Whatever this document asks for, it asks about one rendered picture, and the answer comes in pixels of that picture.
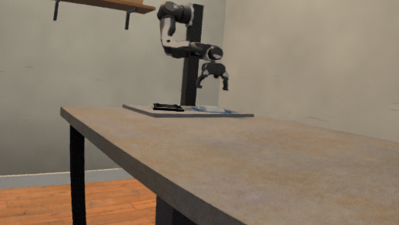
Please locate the black rectangular panel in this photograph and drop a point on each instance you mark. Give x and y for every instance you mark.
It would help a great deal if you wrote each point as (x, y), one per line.
(171, 107)

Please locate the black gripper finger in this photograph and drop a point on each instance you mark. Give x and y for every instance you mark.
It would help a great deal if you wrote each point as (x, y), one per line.
(225, 78)
(204, 75)

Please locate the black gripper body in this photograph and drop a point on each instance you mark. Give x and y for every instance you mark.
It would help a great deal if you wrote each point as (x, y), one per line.
(215, 69)

